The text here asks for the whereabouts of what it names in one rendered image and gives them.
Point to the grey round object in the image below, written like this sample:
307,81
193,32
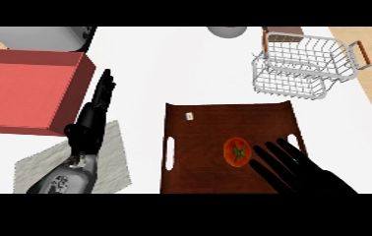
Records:
226,31

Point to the red tomato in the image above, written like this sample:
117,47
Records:
236,152

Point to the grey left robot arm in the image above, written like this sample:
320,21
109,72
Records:
68,177

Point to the brown wooden block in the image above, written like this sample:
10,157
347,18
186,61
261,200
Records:
285,33

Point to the grey metal sink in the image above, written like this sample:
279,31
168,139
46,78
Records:
43,38

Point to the brown wooden tray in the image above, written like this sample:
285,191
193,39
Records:
217,141

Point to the red box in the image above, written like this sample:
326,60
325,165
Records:
34,89

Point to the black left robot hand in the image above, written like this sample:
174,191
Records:
91,115

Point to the grey cloth placemat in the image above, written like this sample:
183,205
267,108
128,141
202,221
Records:
114,161

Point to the pale wooden board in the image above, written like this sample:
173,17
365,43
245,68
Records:
356,49

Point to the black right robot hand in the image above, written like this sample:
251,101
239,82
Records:
300,171

